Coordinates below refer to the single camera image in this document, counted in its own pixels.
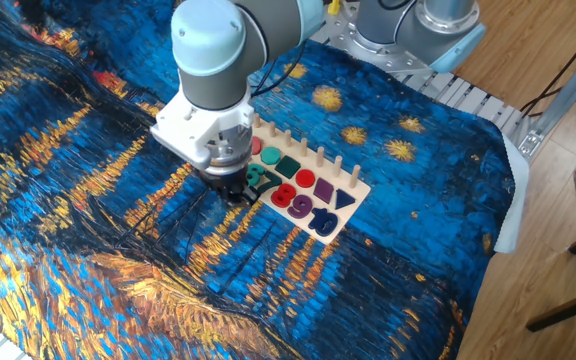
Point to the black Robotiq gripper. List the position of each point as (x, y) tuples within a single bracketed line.
[(225, 181)]

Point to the dark green number seven piece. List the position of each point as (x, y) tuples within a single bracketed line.
[(269, 181)]

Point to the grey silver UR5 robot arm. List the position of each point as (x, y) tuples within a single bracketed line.
[(218, 60)]

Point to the teal number six piece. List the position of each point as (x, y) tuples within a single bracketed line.
[(254, 175)]

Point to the red number eight piece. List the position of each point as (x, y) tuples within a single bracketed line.
[(284, 195)]

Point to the teal round piece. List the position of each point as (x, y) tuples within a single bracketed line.
[(270, 155)]

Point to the pink heart piece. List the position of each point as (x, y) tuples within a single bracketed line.
[(256, 145)]

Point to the dark green square piece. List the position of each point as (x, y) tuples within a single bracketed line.
[(288, 167)]

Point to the purple number nine piece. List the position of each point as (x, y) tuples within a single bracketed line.
[(300, 206)]

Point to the red circle piece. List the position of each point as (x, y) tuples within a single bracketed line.
[(305, 178)]

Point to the wooden peg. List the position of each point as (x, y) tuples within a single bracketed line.
[(355, 176), (288, 138), (304, 147), (320, 156), (272, 129), (338, 166), (256, 120)]

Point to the purple quadrilateral piece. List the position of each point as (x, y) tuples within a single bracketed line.
[(323, 190)]

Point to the navy number ten piece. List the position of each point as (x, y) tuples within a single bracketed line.
[(324, 222)]

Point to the navy triangle piece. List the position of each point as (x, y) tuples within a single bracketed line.
[(344, 199)]

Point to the wooden number puzzle board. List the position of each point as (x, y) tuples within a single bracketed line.
[(363, 191)]

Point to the starry night painted tablecloth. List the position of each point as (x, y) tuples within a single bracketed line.
[(368, 260)]

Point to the white underlay cloth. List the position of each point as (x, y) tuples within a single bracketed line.
[(515, 200)]

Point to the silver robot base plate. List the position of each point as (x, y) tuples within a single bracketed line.
[(398, 62)]

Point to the aluminium frame beam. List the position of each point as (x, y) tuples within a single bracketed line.
[(568, 95)]

